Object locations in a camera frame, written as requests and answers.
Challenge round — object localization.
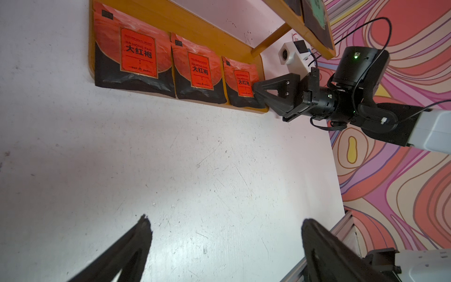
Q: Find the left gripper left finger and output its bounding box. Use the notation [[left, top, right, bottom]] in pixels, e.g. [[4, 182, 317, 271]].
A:
[[71, 215, 153, 282]]

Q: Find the red tea bag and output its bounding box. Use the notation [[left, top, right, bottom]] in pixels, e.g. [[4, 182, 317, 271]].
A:
[[93, 2, 176, 98], [171, 33, 227, 105], [222, 56, 266, 109]]

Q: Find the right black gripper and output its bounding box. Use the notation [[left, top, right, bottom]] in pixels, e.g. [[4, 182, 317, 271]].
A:
[[253, 67, 344, 123]]

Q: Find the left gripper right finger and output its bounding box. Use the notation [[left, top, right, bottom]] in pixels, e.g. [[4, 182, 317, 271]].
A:
[[301, 219, 389, 282]]

